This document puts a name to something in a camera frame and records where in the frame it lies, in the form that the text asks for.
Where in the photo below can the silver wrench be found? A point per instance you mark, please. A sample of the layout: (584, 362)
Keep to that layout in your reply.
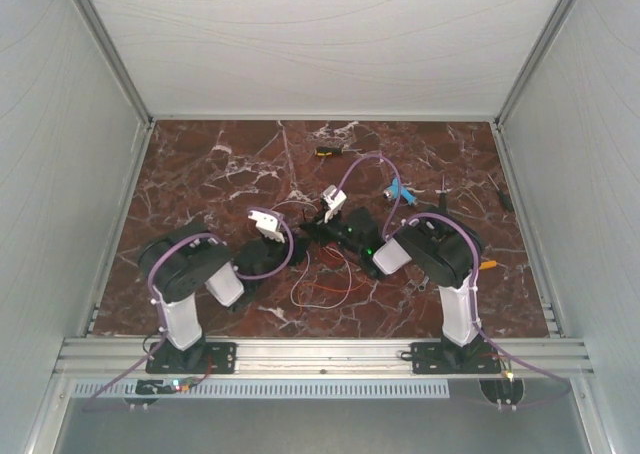
(422, 285)

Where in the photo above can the slotted grey cable duct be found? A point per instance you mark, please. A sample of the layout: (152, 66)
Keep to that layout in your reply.
(218, 388)

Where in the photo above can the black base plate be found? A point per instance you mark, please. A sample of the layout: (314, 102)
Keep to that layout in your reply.
(202, 357)
(444, 357)

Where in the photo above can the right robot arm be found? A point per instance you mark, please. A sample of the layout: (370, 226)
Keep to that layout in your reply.
(446, 253)

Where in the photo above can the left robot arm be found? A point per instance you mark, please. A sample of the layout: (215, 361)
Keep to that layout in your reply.
(177, 264)

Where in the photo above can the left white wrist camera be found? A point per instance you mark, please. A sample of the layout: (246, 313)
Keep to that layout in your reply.
(268, 224)

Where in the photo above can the aluminium front rail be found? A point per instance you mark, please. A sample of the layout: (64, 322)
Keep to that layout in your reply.
(306, 358)

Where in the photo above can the blue plastic tool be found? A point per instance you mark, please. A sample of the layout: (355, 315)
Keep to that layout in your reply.
(394, 191)

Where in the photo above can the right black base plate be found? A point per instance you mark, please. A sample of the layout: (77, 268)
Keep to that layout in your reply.
(444, 357)

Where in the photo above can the black handle screwdriver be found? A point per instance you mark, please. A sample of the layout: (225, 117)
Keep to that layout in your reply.
(442, 192)

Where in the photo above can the orange handle tool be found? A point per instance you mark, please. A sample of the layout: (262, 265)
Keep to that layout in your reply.
(490, 264)

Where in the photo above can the black screwdriver far right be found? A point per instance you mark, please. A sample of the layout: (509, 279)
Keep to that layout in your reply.
(503, 197)

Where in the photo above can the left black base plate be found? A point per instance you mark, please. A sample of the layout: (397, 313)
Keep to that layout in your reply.
(202, 357)

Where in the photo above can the yellow black screwdriver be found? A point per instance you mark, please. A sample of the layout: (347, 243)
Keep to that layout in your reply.
(326, 151)

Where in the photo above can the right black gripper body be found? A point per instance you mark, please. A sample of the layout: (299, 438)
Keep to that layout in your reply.
(332, 231)

